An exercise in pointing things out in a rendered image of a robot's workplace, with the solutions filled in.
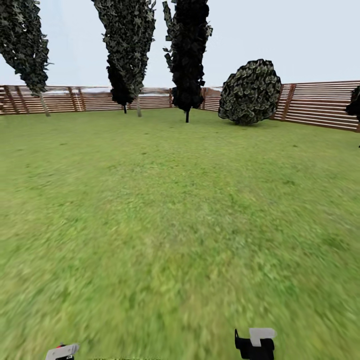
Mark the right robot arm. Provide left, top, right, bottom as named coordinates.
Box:
left=234, top=327, right=276, bottom=360

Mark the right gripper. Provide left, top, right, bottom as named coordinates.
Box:
left=234, top=335, right=274, bottom=360

